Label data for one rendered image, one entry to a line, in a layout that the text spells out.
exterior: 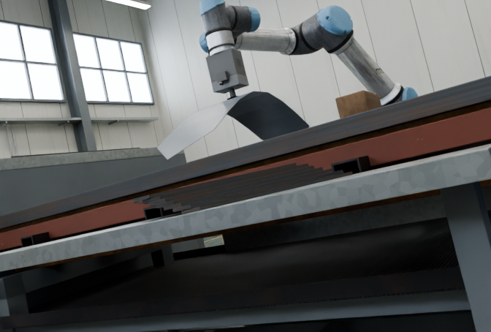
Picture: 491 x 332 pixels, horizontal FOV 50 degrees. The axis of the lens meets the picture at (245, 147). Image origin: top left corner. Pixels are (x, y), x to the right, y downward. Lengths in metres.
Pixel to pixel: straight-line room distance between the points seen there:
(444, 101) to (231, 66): 0.72
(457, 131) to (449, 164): 0.32
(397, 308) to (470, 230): 0.33
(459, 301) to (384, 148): 0.28
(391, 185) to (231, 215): 0.21
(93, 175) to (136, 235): 1.35
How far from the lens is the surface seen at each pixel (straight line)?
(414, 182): 0.58
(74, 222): 1.40
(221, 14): 1.51
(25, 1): 13.34
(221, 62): 1.48
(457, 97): 0.89
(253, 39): 1.75
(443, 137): 0.89
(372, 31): 12.02
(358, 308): 1.01
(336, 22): 1.82
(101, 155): 2.18
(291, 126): 1.66
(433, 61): 11.58
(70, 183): 2.05
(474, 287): 0.70
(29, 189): 1.95
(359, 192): 0.60
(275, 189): 0.80
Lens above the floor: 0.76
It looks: 5 degrees up
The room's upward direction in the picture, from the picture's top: 13 degrees counter-clockwise
